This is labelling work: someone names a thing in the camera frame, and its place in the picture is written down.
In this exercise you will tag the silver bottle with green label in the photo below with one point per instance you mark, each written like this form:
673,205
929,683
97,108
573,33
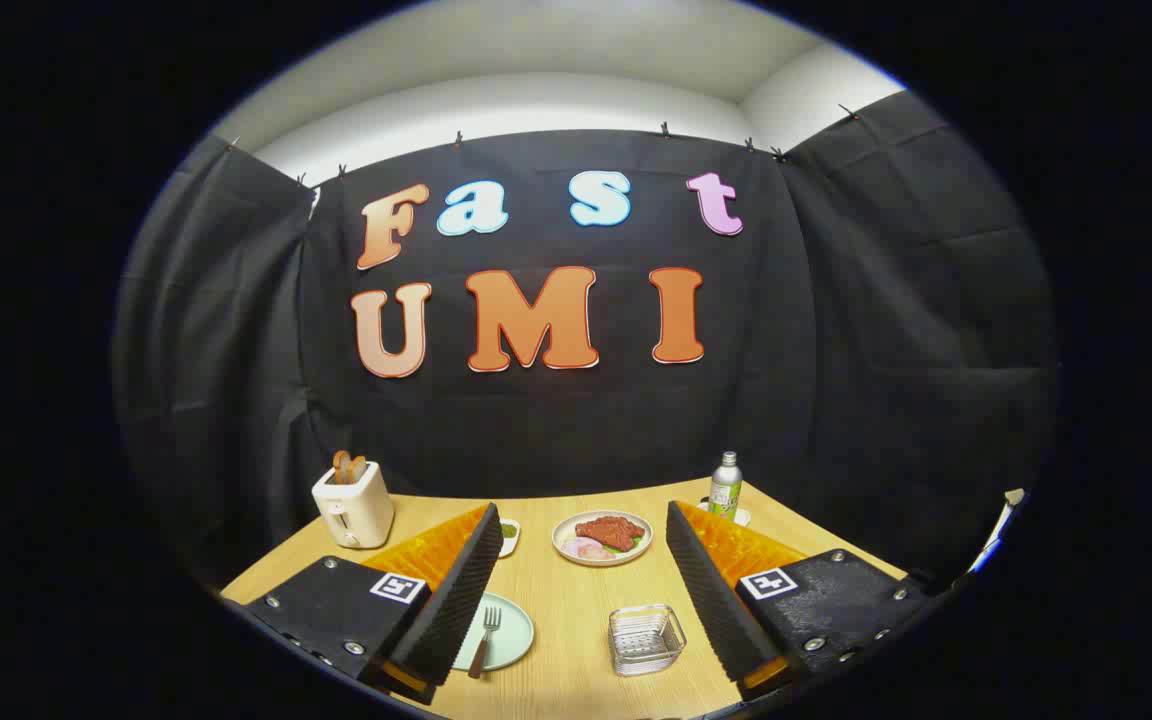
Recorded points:
725,490

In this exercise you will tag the white round plate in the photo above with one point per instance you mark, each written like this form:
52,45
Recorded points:
566,530

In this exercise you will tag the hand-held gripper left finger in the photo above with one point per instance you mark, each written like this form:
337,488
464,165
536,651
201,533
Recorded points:
456,590

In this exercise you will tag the small white square coaster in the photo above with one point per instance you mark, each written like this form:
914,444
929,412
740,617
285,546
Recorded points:
742,517

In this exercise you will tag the light blue plate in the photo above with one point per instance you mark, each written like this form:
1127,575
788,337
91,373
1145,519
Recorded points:
514,635

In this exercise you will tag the silver fork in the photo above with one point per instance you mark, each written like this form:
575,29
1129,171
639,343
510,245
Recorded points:
484,645

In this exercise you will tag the black backdrop cloth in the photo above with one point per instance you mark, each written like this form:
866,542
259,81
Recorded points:
556,430

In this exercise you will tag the reddish pink ham slice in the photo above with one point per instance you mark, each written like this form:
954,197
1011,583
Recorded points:
600,553

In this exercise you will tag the brown toast slice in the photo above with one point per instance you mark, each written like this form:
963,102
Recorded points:
340,466
358,469

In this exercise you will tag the pale pink ham slice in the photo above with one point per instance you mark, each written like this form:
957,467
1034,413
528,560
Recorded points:
578,547

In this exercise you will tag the cream white toaster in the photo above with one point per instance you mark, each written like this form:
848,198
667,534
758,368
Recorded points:
353,510

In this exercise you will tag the brown steak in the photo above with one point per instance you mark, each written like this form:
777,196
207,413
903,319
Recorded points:
608,530

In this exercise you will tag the white divided dish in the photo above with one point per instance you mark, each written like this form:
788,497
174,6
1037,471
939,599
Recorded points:
510,545

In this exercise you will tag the green lettuce leaf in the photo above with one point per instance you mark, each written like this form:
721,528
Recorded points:
637,545

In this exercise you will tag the clear perforated tray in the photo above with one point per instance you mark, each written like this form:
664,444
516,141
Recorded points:
646,640

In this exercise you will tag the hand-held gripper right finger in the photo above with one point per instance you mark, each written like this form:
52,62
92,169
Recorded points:
711,590

